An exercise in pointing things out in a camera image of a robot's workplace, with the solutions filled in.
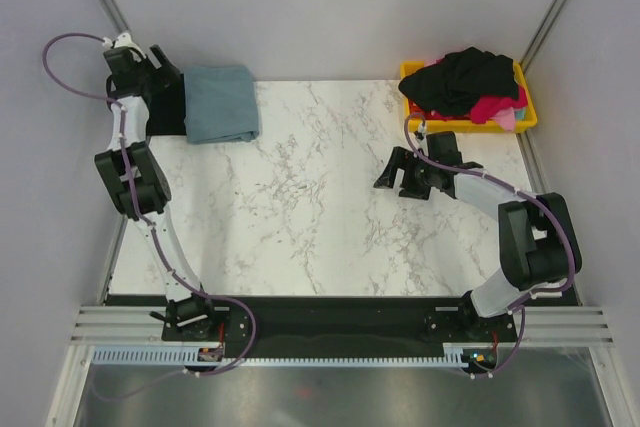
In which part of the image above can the white slotted cable duct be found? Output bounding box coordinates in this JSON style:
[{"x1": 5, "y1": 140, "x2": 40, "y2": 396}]
[{"x1": 91, "y1": 346, "x2": 468, "y2": 368}]

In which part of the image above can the folded black t shirt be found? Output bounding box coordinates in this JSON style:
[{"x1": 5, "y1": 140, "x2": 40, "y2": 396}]
[{"x1": 146, "y1": 75, "x2": 186, "y2": 137}]

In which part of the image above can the crumpled black t shirt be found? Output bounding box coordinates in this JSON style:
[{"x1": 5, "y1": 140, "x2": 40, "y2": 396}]
[{"x1": 399, "y1": 47, "x2": 520, "y2": 117}]

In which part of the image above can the light pink t shirt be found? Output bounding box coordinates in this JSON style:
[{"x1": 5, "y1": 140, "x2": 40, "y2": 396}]
[{"x1": 490, "y1": 107, "x2": 517, "y2": 132}]

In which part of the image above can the red t shirt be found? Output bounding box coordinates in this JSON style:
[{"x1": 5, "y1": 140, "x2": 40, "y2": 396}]
[{"x1": 407, "y1": 100, "x2": 452, "y2": 122}]

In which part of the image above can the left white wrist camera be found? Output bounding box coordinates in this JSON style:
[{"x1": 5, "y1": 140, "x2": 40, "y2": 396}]
[{"x1": 102, "y1": 31, "x2": 147, "y2": 60}]

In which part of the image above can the aluminium front rail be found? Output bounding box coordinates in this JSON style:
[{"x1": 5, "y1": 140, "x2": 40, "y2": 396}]
[{"x1": 70, "y1": 306, "x2": 614, "y2": 348}]

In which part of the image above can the teal t shirt in bin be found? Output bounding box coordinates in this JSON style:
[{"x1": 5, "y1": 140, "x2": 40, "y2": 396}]
[{"x1": 514, "y1": 106, "x2": 527, "y2": 122}]

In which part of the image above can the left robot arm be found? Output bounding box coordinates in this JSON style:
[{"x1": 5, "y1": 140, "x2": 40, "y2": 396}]
[{"x1": 94, "y1": 35, "x2": 220, "y2": 342}]

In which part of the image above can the right aluminium frame post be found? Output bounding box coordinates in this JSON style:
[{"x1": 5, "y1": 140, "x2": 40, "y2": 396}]
[{"x1": 520, "y1": 0, "x2": 570, "y2": 72}]

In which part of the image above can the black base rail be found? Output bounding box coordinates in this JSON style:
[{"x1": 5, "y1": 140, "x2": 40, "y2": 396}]
[{"x1": 104, "y1": 295, "x2": 584, "y2": 361}]

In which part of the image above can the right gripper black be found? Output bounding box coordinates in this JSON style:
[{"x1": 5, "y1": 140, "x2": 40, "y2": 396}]
[{"x1": 374, "y1": 146, "x2": 439, "y2": 201}]

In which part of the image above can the blue-grey t shirt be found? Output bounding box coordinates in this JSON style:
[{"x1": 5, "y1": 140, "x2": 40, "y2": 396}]
[{"x1": 184, "y1": 66, "x2": 261, "y2": 144}]

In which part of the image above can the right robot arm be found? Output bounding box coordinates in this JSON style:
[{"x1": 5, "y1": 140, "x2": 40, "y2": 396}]
[{"x1": 374, "y1": 132, "x2": 582, "y2": 341}]

